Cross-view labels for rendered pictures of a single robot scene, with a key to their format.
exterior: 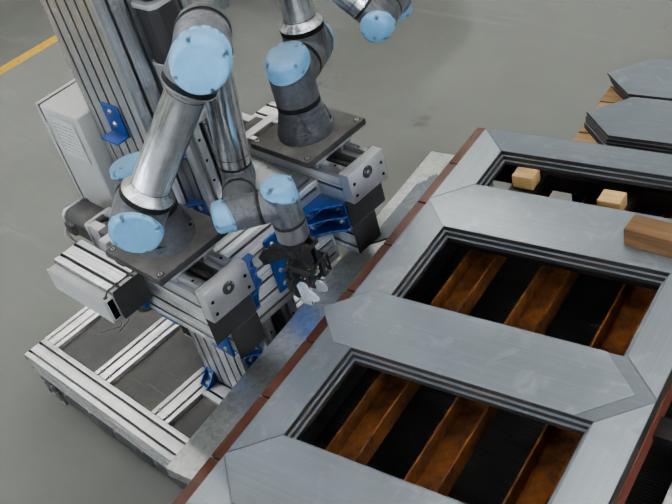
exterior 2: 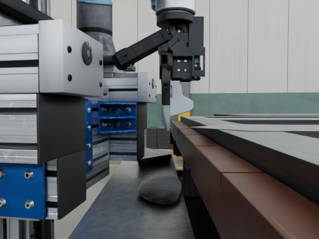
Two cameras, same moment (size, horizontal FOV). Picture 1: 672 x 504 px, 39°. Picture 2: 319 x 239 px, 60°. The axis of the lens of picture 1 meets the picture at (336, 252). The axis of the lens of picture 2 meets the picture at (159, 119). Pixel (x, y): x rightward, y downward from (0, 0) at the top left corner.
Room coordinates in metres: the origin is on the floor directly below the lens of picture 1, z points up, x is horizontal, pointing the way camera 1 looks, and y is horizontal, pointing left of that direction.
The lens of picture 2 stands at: (1.35, 0.46, 0.88)
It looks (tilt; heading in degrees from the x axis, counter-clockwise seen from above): 2 degrees down; 317
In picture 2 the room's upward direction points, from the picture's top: straight up
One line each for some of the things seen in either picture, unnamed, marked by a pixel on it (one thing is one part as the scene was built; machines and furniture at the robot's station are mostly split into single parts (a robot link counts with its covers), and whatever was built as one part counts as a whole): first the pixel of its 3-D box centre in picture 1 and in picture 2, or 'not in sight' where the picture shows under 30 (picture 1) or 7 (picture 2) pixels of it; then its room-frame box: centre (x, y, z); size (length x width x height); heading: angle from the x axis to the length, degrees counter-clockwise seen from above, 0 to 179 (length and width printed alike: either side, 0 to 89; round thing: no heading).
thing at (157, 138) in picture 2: not in sight; (175, 140); (5.01, -3.39, 0.26); 1.20 x 0.80 x 0.53; 39
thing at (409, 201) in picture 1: (420, 211); (155, 155); (2.14, -0.26, 0.70); 0.39 x 0.12 x 0.04; 137
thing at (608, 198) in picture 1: (612, 202); not in sight; (1.83, -0.70, 0.79); 0.06 x 0.05 x 0.04; 47
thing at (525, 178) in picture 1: (526, 177); not in sight; (2.03, -0.54, 0.79); 0.06 x 0.05 x 0.04; 47
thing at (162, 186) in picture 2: not in sight; (160, 187); (1.83, 0.01, 0.70); 0.20 x 0.10 x 0.03; 130
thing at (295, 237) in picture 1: (292, 229); (175, 7); (1.72, 0.08, 1.07); 0.08 x 0.08 x 0.05
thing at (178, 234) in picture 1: (159, 221); not in sight; (1.88, 0.38, 1.09); 0.15 x 0.15 x 0.10
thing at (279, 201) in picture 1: (281, 202); not in sight; (1.71, 0.08, 1.15); 0.09 x 0.08 x 0.11; 84
